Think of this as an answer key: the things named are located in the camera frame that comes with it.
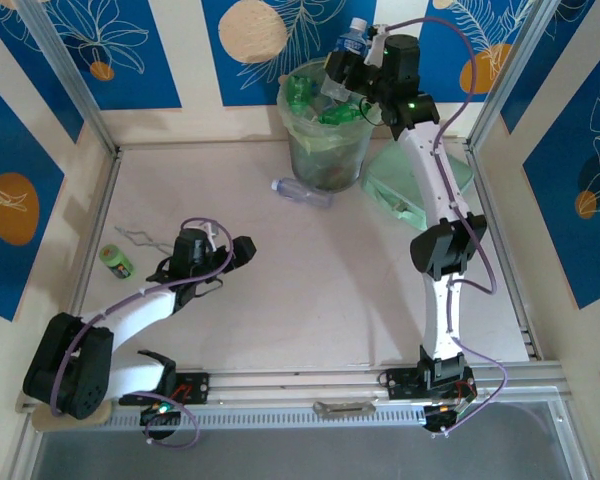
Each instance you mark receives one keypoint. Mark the aluminium frame post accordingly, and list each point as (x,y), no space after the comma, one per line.
(65,65)
(515,65)

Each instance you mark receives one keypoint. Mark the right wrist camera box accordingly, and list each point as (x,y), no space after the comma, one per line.
(377,42)

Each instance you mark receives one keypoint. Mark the metal latch bracket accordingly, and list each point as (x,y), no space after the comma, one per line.
(330,409)

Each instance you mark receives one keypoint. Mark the blue label white cap bottle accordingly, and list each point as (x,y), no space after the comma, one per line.
(352,42)

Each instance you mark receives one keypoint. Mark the mint green medicine bag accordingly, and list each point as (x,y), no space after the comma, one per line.
(390,180)

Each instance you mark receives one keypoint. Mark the green plastic bin liner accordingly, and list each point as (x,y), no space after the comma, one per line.
(330,142)

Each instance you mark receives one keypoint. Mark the aluminium frame rail wide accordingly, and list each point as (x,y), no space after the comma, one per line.
(280,385)

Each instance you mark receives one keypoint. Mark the crushed clear plastic bottle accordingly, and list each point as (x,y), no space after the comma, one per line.
(302,192)

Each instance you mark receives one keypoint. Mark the aluminium side rail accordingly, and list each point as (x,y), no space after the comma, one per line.
(522,320)
(101,200)

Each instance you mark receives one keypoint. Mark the metal mesh waste bin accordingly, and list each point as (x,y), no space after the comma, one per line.
(325,170)

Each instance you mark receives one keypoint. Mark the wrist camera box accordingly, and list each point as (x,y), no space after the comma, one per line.
(377,42)
(210,237)

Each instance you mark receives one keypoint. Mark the small green can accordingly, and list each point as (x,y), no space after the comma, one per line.
(116,261)

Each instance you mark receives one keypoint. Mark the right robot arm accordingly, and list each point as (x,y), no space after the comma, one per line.
(430,170)

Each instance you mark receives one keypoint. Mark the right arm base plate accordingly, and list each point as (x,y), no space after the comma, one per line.
(400,385)

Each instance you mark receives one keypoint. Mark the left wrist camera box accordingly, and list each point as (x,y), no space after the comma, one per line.
(210,237)

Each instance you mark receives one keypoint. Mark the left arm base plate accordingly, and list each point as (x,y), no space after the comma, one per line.
(195,387)

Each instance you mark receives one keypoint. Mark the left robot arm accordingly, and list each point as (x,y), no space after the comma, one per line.
(140,310)

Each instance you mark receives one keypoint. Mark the beige foam pad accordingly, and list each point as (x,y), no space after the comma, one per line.
(45,425)

